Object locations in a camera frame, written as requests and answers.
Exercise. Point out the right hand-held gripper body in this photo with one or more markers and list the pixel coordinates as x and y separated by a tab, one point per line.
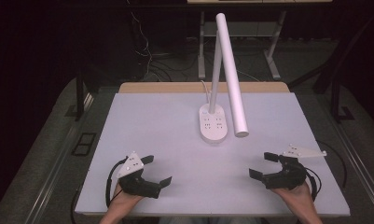
288	177

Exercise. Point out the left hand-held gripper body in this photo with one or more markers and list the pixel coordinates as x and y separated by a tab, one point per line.
135	183

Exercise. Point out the white desk lamp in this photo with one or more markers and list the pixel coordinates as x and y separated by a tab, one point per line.
231	71

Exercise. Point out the person's left hand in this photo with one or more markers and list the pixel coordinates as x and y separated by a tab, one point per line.
124	202

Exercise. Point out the person's right hand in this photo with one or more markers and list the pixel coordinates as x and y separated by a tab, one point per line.
296	197

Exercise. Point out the black metal stand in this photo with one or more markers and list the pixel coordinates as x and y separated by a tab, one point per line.
79	93
336	99

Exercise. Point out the white desk with metal legs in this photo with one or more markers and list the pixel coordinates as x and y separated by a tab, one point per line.
270	53

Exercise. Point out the black floor socket frame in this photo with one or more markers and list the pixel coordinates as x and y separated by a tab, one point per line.
83	144

